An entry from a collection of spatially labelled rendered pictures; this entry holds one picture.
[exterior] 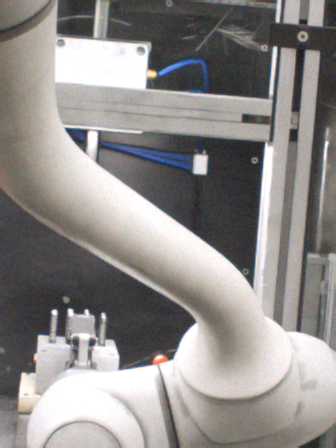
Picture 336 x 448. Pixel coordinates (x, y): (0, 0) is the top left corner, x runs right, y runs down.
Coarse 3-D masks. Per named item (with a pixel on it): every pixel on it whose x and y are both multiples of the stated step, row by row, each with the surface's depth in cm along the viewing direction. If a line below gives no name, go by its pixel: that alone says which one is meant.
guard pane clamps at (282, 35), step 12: (276, 24) 130; (288, 24) 130; (300, 24) 130; (276, 36) 130; (288, 36) 130; (300, 36) 130; (312, 36) 131; (324, 36) 131; (300, 48) 131; (312, 48) 131; (324, 48) 131
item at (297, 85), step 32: (288, 0) 130; (320, 0) 131; (288, 64) 131; (288, 96) 131; (288, 128) 131; (256, 256) 136; (288, 256) 132; (256, 288) 135; (288, 288) 132; (288, 320) 132
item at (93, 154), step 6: (90, 132) 149; (96, 132) 149; (90, 138) 149; (96, 138) 149; (84, 144) 150; (90, 144) 149; (96, 144) 149; (84, 150) 150; (90, 150) 149; (96, 150) 149; (90, 156) 149; (96, 156) 150; (96, 162) 150; (54, 234) 147
